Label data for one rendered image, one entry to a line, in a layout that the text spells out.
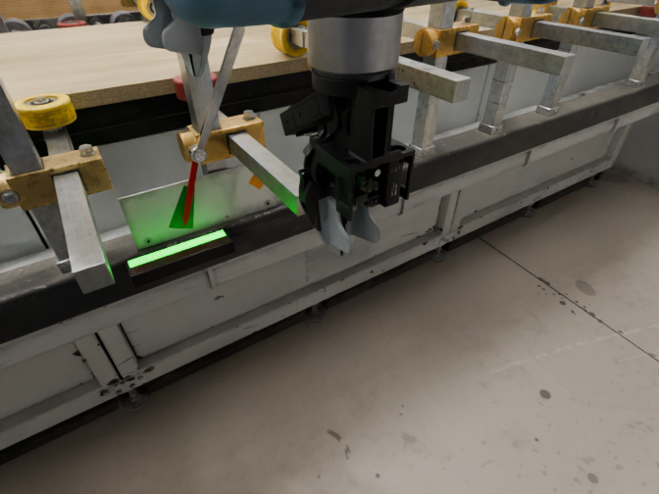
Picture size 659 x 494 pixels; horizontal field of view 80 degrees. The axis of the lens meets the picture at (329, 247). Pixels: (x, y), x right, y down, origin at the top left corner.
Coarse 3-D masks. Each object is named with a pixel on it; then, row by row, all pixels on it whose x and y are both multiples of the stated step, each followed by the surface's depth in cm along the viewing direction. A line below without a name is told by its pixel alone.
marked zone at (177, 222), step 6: (186, 186) 65; (186, 192) 65; (180, 198) 65; (192, 198) 67; (180, 204) 66; (192, 204) 67; (180, 210) 67; (192, 210) 68; (174, 216) 66; (180, 216) 67; (192, 216) 68; (174, 222) 67; (180, 222) 68; (192, 222) 69
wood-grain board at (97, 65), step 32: (480, 0) 164; (32, 32) 110; (64, 32) 110; (96, 32) 110; (128, 32) 110; (224, 32) 110; (256, 32) 110; (480, 32) 113; (0, 64) 84; (32, 64) 84; (64, 64) 84; (96, 64) 84; (128, 64) 84; (160, 64) 84; (256, 64) 84; (288, 64) 87; (96, 96) 70; (128, 96) 73
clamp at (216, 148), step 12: (228, 120) 67; (240, 120) 67; (252, 120) 67; (180, 132) 62; (192, 132) 63; (216, 132) 63; (228, 132) 64; (252, 132) 66; (264, 132) 68; (180, 144) 64; (192, 144) 62; (216, 144) 64; (228, 144) 65; (264, 144) 69; (216, 156) 65; (228, 156) 66
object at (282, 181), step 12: (240, 132) 65; (240, 144) 61; (252, 144) 61; (240, 156) 62; (252, 156) 58; (264, 156) 58; (252, 168) 59; (264, 168) 55; (276, 168) 55; (288, 168) 55; (264, 180) 57; (276, 180) 53; (288, 180) 52; (276, 192) 54; (288, 192) 51; (288, 204) 52; (300, 204) 50
